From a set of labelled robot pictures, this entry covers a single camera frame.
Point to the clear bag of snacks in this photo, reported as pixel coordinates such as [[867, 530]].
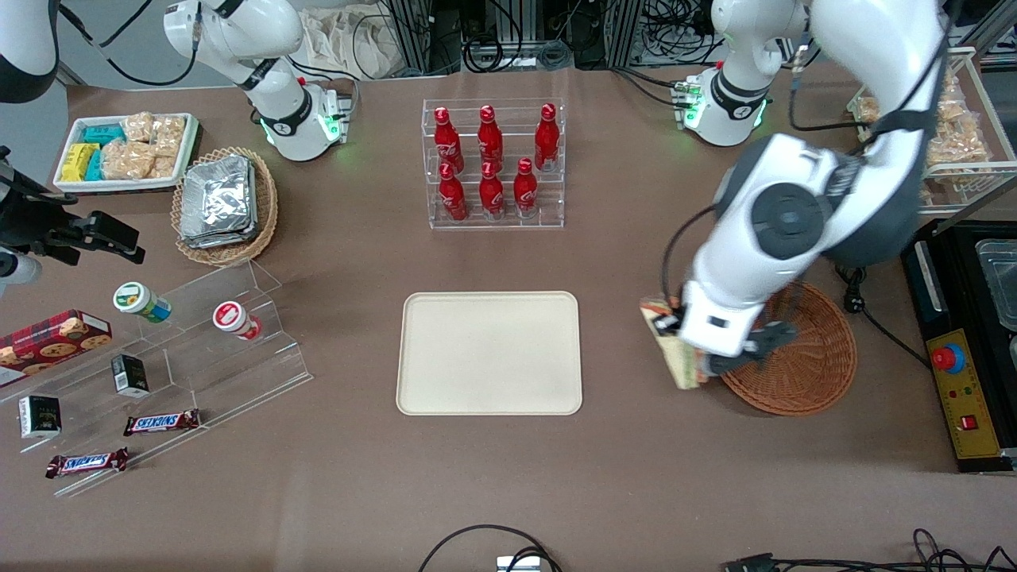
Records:
[[957, 127]]

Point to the red strawberry yogurt cup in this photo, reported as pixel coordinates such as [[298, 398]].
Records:
[[232, 318]]

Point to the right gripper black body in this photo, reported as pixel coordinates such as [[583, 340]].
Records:
[[26, 222]]

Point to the beige plastic tray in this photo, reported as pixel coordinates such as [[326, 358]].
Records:
[[489, 353]]

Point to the red cola bottle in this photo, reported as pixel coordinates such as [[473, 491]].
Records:
[[489, 139], [547, 139], [491, 199], [525, 195], [446, 139], [453, 199]]

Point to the clear rice cracker pack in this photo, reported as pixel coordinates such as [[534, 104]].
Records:
[[127, 160], [137, 127], [168, 133]]

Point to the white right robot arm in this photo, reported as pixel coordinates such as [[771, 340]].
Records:
[[238, 32]]

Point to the yellow snack pack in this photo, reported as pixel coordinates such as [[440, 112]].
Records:
[[79, 161]]

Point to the foil wrapped sandwich pack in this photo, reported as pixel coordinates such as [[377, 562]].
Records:
[[218, 195], [199, 241]]

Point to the brown wicker basket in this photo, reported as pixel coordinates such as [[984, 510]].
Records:
[[810, 365]]

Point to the light wicker basket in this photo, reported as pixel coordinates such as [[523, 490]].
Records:
[[266, 214]]

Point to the beige cloth bag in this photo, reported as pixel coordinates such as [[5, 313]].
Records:
[[349, 40]]

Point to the brown Snickers bar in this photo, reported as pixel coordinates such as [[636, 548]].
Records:
[[163, 422], [87, 462]]

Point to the small grey adapter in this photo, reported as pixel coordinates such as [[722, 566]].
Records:
[[518, 564]]

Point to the small black carton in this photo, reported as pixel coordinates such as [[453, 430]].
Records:
[[129, 376], [40, 416]]

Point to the metal container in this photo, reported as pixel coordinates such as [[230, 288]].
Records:
[[999, 278]]

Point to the red emergency stop button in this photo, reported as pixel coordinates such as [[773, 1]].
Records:
[[948, 358]]

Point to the teal snack pack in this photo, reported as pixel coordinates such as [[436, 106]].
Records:
[[94, 167], [105, 134]]

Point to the black control box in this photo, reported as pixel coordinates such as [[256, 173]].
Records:
[[922, 278]]

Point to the clear acrylic bottle rack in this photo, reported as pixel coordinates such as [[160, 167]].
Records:
[[493, 222]]

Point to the green sunflower lid cup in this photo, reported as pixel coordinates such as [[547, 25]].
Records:
[[135, 300]]

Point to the red tartan cookie box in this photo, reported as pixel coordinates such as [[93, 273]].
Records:
[[52, 340]]

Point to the clear acrylic stepped shelf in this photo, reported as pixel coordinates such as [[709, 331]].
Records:
[[206, 373]]

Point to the triangle sandwich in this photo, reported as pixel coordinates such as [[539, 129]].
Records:
[[675, 357]]

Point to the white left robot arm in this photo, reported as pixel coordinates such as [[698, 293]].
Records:
[[786, 214]]

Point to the white rectangular snack bin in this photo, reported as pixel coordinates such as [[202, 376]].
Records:
[[67, 187]]

